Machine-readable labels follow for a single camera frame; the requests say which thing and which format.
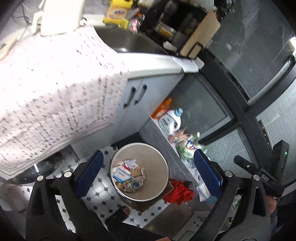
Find wooden cutting board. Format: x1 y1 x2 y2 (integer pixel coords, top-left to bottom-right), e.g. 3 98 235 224
180 11 221 59

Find red white wrapper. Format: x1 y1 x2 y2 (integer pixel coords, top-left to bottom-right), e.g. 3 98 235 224
123 159 138 170

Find colorful candy wrapper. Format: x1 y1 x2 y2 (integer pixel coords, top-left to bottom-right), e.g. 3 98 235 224
121 180 144 193

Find yellow dish soap bottle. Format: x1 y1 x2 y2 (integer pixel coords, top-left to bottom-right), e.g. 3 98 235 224
103 0 133 29

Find patterned white tablecloth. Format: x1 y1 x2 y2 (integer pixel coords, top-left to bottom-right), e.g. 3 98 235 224
1 27 128 180

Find person's right hand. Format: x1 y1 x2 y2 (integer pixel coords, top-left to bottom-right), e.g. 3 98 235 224
266 195 277 214

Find stainless steel sink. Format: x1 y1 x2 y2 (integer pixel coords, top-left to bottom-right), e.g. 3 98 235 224
94 26 168 55

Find silver foil snack wrapper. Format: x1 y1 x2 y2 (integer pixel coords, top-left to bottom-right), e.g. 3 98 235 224
136 168 146 184

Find black dish rack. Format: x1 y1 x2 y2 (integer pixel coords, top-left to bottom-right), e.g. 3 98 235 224
139 1 220 59

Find brown paper bag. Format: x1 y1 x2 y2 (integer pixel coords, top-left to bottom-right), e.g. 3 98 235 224
130 166 142 177

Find orange cleaner bottle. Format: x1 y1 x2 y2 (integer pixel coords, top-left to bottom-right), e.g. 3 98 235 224
151 97 172 120

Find blue white medicine box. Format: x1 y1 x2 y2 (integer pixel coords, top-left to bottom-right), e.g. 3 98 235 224
112 168 133 183

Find white air fryer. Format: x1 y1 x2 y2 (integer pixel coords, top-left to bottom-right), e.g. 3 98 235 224
30 0 85 36

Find white laundry detergent bottle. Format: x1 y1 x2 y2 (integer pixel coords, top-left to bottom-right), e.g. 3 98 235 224
158 108 183 135

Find red cloth on floor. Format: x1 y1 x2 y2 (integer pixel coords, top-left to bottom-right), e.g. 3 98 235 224
163 179 194 206

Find green white refill pouch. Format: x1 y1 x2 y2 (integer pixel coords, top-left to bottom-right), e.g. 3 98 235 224
176 132 207 160

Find round white trash bin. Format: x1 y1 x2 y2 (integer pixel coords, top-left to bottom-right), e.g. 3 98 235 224
110 143 169 202

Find white cabinet doors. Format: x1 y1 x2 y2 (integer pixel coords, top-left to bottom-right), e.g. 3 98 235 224
71 74 184 160

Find white cloth on counter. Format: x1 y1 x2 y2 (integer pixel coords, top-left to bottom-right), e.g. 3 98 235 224
172 57 204 73

